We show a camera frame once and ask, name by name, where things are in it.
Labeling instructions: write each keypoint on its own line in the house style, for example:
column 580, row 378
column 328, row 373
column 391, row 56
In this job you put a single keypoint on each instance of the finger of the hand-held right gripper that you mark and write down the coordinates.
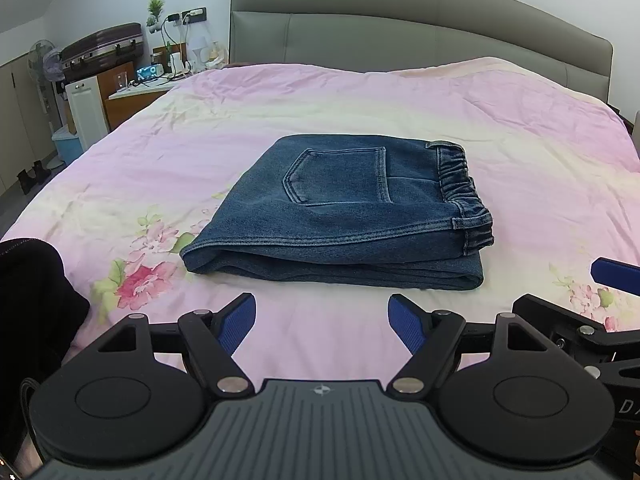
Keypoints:
column 550, row 311
column 616, row 273

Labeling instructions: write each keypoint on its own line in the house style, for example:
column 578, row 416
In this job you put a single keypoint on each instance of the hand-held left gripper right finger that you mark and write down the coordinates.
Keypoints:
column 407, row 322

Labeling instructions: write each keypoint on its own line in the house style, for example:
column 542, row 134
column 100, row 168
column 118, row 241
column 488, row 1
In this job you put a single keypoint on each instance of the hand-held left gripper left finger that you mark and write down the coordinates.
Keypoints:
column 235, row 322

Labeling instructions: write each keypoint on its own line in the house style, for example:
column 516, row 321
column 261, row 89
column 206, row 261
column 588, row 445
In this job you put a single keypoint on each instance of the blue denim pants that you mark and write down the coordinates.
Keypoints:
column 340, row 210

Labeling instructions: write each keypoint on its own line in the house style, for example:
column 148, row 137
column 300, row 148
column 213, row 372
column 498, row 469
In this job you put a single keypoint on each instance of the grey upholstered chair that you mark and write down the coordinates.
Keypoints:
column 636, row 126

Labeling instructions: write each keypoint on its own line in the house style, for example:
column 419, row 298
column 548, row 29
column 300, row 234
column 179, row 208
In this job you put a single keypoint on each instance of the person's black garment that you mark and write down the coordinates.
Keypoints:
column 35, row 320

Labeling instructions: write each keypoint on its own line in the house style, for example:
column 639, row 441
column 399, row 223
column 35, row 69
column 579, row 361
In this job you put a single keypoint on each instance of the pink floral blanket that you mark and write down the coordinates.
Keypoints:
column 350, row 100

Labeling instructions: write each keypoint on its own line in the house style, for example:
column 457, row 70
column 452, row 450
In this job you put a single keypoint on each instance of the light blue bin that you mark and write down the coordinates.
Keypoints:
column 67, row 147

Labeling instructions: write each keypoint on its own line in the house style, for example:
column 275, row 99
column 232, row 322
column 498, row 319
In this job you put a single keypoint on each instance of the wooden nightstand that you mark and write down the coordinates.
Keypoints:
column 125, row 105

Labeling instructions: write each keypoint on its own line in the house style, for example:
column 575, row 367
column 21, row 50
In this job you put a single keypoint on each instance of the white small cabinet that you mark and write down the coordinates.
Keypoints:
column 87, row 112

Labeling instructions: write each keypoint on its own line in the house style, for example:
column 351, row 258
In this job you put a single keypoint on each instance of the white table lamp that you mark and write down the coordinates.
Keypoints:
column 201, row 52

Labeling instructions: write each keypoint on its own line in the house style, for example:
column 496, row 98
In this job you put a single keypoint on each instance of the beige wardrobe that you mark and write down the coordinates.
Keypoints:
column 20, row 120

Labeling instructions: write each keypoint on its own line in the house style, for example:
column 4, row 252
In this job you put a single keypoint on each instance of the grey padded bed headboard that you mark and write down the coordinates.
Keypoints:
column 400, row 25

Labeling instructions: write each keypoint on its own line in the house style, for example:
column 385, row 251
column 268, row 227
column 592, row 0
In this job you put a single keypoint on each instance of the dark purple suitcase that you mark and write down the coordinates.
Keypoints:
column 100, row 49

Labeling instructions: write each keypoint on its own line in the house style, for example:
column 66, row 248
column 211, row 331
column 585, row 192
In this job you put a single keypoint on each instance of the green potted plant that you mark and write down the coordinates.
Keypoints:
column 155, row 10

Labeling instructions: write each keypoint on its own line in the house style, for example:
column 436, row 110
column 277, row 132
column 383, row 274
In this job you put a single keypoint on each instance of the white standing fan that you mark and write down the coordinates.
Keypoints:
column 42, row 62

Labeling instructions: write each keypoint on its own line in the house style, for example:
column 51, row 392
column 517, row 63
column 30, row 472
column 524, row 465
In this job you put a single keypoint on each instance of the wall power socket with plugs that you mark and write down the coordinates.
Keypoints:
column 187, row 15

